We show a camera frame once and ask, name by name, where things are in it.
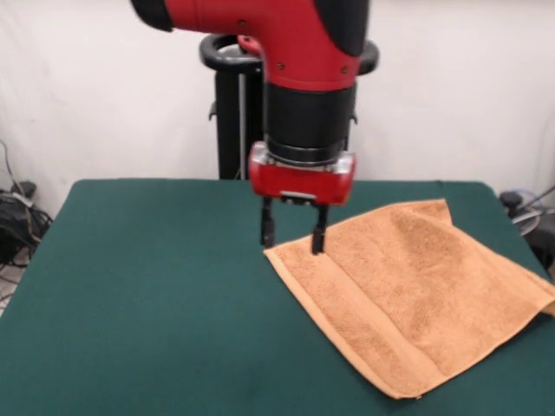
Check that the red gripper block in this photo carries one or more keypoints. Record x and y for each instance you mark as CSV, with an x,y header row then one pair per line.
x,y
299,184

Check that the orange terry towel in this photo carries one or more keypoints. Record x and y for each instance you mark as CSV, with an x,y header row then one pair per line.
x,y
412,294

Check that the dark green table cloth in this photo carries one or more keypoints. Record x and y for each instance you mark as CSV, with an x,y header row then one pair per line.
x,y
130,281

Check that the black power adapter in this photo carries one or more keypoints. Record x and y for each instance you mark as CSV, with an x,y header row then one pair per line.
x,y
28,188

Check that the black round device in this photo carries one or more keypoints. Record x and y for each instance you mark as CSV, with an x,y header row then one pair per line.
x,y
511,199

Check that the red robot base flange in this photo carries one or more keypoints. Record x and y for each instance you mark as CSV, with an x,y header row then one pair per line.
x,y
249,45

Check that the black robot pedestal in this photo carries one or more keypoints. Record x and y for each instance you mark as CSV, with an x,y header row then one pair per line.
x,y
234,121

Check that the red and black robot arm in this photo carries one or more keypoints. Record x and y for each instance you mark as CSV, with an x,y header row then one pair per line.
x,y
295,43

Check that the black chair base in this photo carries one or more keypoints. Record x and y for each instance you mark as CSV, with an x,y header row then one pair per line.
x,y
544,247

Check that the silver round stand base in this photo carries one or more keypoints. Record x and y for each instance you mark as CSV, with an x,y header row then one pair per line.
x,y
526,222

